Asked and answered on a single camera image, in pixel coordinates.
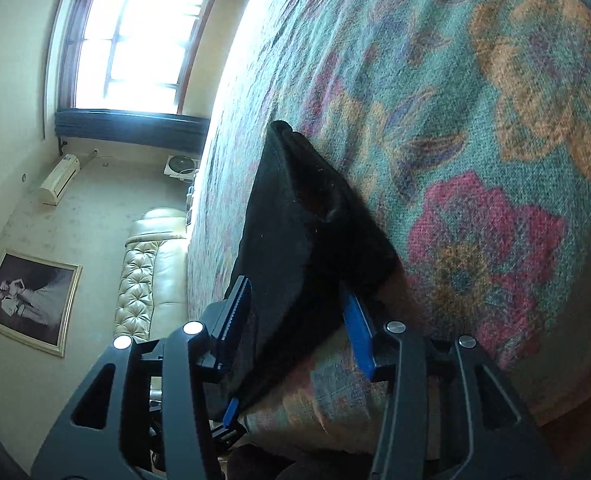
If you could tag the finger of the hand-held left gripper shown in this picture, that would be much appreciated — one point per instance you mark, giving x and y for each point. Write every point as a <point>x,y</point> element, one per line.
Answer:
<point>231,410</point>

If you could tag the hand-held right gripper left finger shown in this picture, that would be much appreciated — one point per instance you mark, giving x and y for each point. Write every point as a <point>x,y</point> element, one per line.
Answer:
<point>235,320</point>

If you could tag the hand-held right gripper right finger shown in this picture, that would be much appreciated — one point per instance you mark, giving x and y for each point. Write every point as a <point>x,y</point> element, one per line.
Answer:
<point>359,335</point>

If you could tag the black pants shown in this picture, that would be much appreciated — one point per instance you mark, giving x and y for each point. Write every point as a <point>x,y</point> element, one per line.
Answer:
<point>295,260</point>

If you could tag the cream tufted leather headboard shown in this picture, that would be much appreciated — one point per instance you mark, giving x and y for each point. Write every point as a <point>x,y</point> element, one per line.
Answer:
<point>145,280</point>

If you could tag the dark bedside object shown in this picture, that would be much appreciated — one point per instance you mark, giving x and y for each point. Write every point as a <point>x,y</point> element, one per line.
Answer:
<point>189,205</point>

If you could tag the white round device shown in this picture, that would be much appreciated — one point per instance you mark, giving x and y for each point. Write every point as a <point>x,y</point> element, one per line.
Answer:
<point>181,167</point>

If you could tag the floral printed blanket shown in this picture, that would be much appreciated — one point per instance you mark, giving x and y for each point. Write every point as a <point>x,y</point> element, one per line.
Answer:
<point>475,110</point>

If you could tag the gold framed wall picture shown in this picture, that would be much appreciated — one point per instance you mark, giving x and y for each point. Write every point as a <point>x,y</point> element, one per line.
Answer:
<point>28,302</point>

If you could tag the white wall air conditioner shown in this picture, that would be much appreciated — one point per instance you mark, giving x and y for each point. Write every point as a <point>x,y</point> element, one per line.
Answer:
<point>58,180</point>

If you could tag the window with brown frame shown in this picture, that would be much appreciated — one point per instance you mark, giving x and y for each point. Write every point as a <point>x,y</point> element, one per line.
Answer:
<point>140,45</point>

